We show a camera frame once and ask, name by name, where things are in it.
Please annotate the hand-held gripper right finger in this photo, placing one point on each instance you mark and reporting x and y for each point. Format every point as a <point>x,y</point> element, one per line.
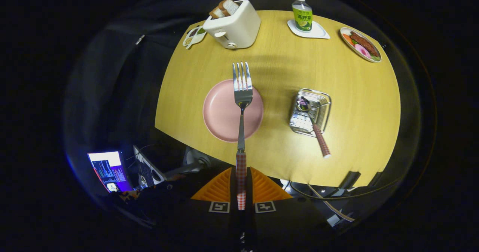
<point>249,184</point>

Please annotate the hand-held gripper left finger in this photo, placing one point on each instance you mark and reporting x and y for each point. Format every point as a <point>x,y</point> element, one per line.
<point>232,184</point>

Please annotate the pink plate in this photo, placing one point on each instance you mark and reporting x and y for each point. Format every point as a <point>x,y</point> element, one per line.
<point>220,113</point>

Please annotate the laptop computer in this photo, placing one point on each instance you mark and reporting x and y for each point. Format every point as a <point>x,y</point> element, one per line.
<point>148,169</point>

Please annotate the perforated metal basket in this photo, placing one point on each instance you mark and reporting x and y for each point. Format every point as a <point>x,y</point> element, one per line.
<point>322,108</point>

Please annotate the computer monitor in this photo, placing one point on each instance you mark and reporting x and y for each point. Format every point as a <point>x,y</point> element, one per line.
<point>108,171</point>

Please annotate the divided white snack tray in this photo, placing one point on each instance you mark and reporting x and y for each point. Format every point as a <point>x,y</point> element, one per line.
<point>194,36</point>

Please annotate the cream white toaster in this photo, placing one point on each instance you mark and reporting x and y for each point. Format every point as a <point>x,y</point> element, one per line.
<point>237,29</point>

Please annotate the white coaster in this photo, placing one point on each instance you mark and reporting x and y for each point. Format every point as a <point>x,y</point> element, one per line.
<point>320,33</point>

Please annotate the toast bread slice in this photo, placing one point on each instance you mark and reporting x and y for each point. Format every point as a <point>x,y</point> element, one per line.
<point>216,13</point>
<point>230,6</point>

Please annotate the green label drink bottle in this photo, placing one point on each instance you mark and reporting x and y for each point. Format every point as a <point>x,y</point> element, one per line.
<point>302,16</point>

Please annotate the plate of toy food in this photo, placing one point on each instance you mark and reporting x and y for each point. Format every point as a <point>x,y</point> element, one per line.
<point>361,45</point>

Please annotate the black table bracket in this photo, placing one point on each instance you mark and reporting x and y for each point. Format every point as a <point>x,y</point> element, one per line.
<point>375,178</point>
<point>350,179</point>

